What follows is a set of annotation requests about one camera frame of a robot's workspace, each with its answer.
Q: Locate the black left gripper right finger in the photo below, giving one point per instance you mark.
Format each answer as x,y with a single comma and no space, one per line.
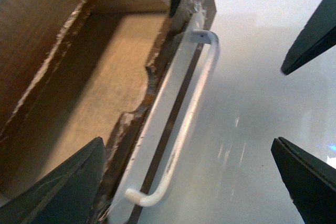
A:
309,181

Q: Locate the wooden drawer with white handle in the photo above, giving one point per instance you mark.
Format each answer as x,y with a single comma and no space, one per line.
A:
125,77

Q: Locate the brown wooden drawer cabinet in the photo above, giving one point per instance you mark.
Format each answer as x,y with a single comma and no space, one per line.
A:
34,35

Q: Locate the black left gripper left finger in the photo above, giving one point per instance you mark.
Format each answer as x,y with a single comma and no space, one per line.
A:
65,195

